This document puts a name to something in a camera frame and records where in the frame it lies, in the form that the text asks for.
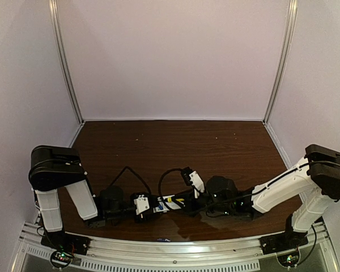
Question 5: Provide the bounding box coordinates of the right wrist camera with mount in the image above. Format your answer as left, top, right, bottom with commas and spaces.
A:
181, 167, 205, 198

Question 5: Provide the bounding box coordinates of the aluminium front rail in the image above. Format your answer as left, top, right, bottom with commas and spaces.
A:
9, 223, 340, 271

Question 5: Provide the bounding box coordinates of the purple battery in remote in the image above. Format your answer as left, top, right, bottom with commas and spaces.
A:
156, 238, 171, 243

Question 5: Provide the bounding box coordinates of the aluminium corner post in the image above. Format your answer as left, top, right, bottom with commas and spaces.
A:
48, 0, 84, 124
263, 0, 299, 126

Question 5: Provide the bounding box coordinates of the yellow handled screwdriver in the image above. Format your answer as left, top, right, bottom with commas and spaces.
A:
164, 195, 185, 205

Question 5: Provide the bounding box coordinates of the white remote control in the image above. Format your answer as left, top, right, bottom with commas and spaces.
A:
152, 195, 185, 213

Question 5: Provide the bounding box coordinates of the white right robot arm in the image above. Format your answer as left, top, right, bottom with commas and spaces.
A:
165, 144, 340, 238

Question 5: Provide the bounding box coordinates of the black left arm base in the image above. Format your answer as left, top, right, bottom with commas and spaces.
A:
40, 226, 91, 271

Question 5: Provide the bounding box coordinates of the left aluminium corner post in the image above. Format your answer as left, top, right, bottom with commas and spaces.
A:
48, 0, 84, 124

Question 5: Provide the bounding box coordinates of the black camera cable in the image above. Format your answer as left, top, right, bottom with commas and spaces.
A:
158, 168, 256, 205
112, 165, 151, 199

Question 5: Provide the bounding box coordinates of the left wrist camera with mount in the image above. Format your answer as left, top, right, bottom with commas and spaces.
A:
130, 193, 153, 223

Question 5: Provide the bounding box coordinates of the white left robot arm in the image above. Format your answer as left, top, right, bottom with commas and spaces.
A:
28, 145, 159, 233

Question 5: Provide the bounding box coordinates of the right aluminium corner post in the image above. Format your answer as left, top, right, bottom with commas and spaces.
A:
263, 0, 299, 126

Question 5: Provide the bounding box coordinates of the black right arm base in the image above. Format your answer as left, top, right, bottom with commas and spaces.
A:
259, 214, 308, 268

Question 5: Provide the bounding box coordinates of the black right camera cable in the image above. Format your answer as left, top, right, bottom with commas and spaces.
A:
158, 168, 256, 205

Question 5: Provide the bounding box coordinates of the black left camera cable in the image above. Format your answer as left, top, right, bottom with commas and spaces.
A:
112, 165, 151, 199

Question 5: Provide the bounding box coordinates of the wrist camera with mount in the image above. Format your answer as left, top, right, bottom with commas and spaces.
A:
130, 193, 153, 223
181, 167, 205, 198

